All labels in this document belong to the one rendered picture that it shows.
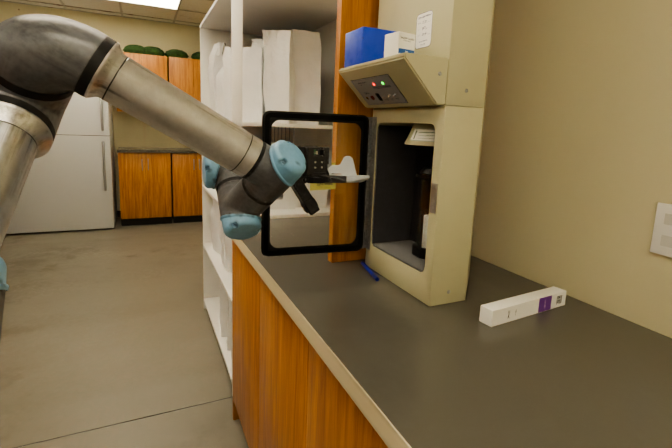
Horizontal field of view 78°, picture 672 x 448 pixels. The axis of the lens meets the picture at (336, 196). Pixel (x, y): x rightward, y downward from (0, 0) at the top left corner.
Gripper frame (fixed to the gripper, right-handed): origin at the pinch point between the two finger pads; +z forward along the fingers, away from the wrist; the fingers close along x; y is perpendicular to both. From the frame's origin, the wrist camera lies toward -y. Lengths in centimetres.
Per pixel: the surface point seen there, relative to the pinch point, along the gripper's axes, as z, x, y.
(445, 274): 17.8, -14.2, -22.4
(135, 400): -56, 116, -123
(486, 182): 57, 15, -5
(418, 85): 7.9, -12.6, 21.0
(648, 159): 57, -33, 6
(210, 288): -7, 210, -108
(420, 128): 17.1, -1.6, 11.8
